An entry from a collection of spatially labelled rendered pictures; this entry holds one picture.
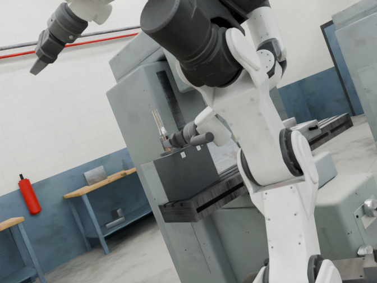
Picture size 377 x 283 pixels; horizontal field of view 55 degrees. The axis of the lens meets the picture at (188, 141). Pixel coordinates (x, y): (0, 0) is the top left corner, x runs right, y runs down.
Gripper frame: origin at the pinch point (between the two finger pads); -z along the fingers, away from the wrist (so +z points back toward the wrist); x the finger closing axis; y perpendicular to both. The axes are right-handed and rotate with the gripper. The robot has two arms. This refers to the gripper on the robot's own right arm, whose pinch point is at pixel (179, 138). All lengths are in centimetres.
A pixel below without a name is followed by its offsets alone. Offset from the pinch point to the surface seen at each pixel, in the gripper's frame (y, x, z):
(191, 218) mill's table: 29.4, 8.3, 1.1
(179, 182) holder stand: 15.9, 4.7, -4.2
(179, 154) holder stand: 5.9, 0.4, -3.7
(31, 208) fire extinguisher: 23, 9, -416
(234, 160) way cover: 24, -51, -40
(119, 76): -49, -31, -93
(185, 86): -22, -35, -33
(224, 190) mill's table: 26.1, -9.9, 1.7
